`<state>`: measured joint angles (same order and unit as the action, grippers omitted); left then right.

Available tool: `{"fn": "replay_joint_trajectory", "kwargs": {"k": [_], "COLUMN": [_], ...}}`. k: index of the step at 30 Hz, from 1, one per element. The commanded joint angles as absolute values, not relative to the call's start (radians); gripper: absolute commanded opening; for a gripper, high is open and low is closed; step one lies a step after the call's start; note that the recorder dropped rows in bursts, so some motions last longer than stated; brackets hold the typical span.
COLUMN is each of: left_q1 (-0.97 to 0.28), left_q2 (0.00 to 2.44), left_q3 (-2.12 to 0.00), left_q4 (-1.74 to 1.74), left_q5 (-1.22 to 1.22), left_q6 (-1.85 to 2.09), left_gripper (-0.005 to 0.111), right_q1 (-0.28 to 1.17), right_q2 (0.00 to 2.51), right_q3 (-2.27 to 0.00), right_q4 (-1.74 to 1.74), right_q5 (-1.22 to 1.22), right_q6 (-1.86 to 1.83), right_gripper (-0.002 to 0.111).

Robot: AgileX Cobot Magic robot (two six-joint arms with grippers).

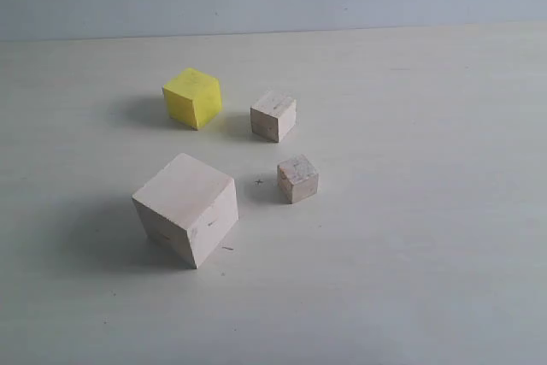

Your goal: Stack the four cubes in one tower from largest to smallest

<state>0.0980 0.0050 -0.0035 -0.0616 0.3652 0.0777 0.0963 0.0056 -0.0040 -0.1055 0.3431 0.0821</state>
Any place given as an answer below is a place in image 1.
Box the medium wooden cube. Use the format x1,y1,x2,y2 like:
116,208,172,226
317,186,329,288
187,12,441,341
250,91,297,143

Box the large wooden cube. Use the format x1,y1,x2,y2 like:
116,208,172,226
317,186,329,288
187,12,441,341
132,153,238,269

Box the yellow cube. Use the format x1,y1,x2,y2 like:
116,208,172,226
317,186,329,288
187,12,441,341
162,68,222,130

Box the small wooden cube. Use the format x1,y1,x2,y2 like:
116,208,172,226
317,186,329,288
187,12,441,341
277,155,319,203

